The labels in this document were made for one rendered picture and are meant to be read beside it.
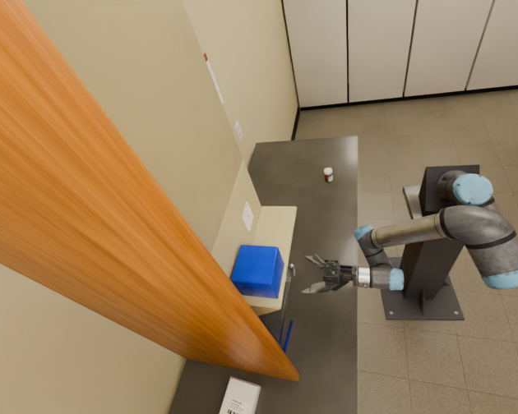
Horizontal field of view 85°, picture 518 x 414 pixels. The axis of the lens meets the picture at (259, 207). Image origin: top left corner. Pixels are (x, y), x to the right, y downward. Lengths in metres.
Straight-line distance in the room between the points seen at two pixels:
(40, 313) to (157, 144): 0.57
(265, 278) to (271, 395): 0.69
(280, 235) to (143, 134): 0.51
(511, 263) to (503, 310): 1.58
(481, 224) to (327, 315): 0.68
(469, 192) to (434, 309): 1.22
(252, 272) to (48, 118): 0.53
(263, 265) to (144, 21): 0.51
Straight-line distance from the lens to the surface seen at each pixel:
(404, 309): 2.35
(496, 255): 0.96
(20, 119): 0.29
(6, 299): 0.85
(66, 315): 0.95
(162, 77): 0.51
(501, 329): 2.48
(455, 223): 0.96
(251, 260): 0.70
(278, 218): 0.87
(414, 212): 1.60
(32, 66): 0.25
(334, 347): 1.29
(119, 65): 0.44
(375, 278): 1.10
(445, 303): 2.42
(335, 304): 1.33
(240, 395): 1.28
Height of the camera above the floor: 2.19
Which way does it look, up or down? 48 degrees down
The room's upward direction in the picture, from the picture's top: 22 degrees counter-clockwise
